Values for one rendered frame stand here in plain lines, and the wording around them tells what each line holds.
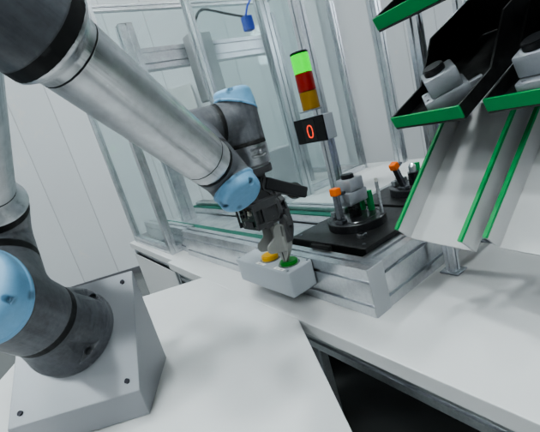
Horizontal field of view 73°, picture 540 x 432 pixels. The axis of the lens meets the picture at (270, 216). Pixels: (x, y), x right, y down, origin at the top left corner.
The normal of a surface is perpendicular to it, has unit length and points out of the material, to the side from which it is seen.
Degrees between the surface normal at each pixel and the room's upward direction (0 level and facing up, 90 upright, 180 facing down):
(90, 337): 99
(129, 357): 45
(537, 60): 115
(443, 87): 108
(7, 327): 124
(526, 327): 0
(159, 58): 90
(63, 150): 90
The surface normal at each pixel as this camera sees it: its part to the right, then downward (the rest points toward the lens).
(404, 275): 0.58, 0.05
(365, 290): -0.77, 0.36
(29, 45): 0.50, 0.68
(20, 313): 0.90, 0.28
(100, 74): 0.74, 0.45
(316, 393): -0.26, -0.94
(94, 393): -0.12, -0.51
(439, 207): -0.80, -0.42
